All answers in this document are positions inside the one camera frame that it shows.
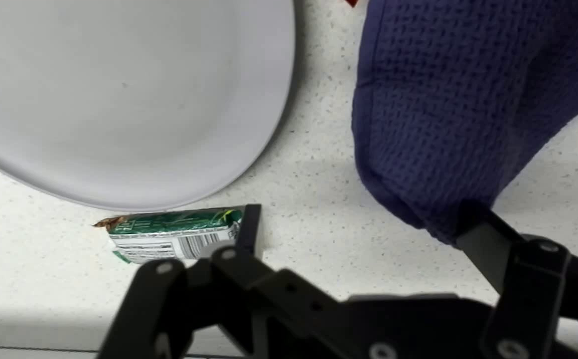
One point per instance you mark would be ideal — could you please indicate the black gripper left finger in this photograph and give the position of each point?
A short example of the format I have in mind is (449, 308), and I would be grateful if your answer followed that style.
(170, 306)

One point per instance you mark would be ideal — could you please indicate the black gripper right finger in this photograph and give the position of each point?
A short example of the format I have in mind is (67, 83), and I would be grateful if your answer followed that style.
(535, 280)

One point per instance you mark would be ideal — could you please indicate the green snack packet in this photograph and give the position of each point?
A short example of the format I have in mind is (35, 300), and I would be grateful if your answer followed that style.
(170, 233)

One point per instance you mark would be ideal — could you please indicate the dark blue waffle towel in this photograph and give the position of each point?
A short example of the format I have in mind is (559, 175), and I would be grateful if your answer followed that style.
(461, 113)

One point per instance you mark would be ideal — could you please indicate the grey round plate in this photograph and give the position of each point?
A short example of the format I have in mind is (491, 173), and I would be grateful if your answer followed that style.
(123, 93)

